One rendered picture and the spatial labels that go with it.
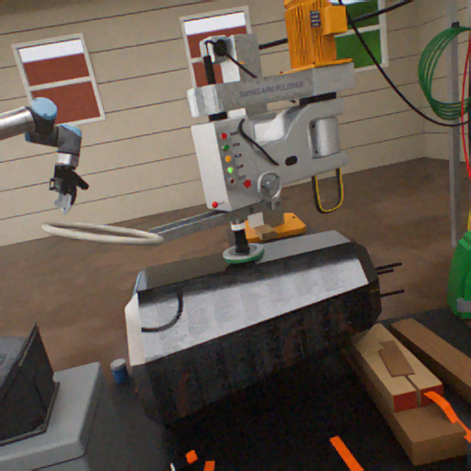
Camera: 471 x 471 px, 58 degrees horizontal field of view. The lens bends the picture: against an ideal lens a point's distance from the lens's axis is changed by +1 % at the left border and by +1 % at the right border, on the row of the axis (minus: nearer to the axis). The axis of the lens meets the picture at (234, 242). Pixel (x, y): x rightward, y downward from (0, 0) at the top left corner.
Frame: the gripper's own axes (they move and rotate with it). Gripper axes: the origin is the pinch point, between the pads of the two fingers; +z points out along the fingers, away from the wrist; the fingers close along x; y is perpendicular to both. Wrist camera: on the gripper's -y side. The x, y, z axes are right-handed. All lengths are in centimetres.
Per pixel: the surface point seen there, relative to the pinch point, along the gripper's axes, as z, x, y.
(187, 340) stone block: 51, 54, -28
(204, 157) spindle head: -34, 44, -39
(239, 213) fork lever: -10, 61, -50
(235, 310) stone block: 36, 69, -44
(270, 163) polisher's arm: -37, 70, -58
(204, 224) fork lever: -3, 51, -34
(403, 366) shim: 53, 145, -87
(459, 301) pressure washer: 27, 172, -178
